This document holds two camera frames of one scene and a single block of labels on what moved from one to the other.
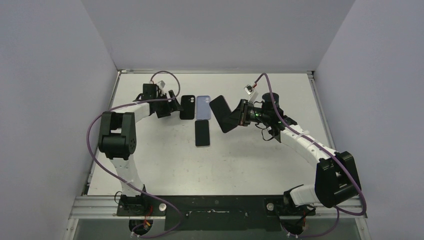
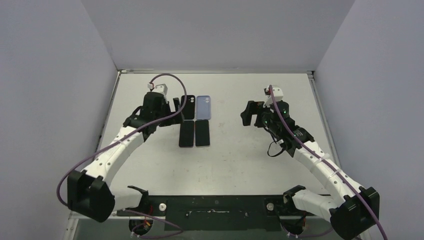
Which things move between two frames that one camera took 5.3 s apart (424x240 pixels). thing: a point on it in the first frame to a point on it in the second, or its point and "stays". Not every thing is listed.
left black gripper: x=166 y=112 to x=176 y=119
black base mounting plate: x=214 y=213 stays
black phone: x=202 y=133 stays
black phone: x=223 y=114 to x=187 y=134
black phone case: x=188 y=103 stays
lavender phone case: x=203 y=108 stays
